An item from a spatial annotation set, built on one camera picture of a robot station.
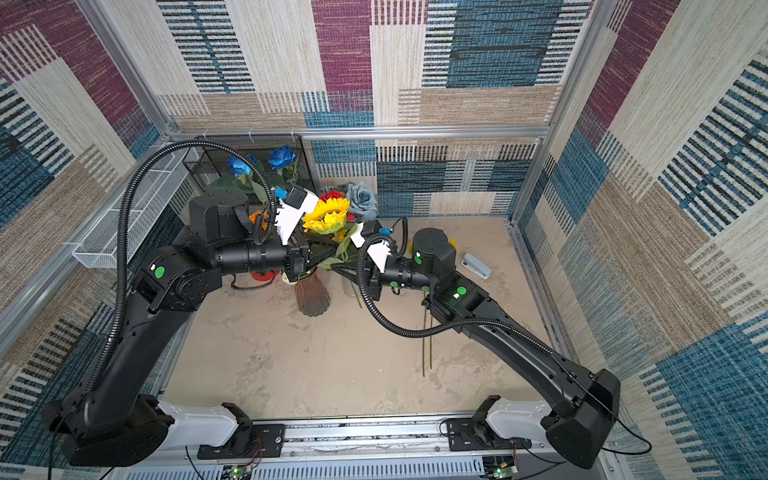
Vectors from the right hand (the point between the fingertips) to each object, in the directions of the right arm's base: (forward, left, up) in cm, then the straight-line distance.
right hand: (340, 267), depth 60 cm
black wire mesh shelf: (+53, +52, -14) cm, 75 cm away
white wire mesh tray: (+9, +56, -3) cm, 57 cm away
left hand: (0, -1, +7) cm, 7 cm away
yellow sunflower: (0, -19, -38) cm, 43 cm away
